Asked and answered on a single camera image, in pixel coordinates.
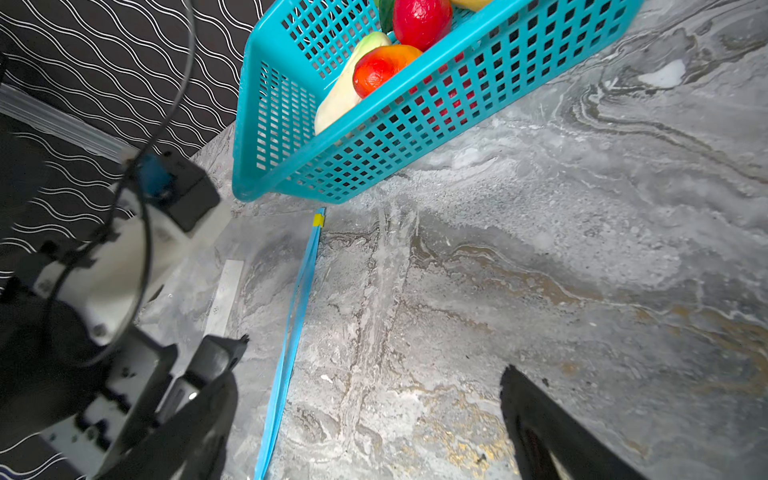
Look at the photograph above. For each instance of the dark red apple toy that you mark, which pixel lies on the dark red apple toy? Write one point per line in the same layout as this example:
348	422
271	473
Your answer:
422	23

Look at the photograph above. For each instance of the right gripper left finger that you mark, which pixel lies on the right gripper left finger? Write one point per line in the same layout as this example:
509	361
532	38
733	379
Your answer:
191	445

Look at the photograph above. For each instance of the green leafy vegetable toy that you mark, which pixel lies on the green leafy vegetable toy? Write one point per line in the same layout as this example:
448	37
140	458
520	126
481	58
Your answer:
385	14

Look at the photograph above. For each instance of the red orange tomato toy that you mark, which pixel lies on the red orange tomato toy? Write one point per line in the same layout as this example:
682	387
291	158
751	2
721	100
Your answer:
380	65

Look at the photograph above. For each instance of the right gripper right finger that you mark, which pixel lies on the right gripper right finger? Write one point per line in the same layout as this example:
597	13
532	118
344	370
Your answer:
544	436

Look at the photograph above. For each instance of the clear zip top bag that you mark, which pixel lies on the clear zip top bag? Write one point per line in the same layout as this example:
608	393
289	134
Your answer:
324	393

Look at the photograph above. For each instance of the red pepper toy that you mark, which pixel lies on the red pepper toy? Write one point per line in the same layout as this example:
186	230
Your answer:
447	99

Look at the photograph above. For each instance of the yellow potato toy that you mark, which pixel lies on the yellow potato toy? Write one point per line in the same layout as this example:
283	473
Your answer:
471	5

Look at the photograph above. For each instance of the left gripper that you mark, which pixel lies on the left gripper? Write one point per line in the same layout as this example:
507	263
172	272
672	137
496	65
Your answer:
62	418

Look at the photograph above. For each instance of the teal plastic basket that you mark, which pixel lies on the teal plastic basket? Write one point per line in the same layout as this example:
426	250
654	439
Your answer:
489	59

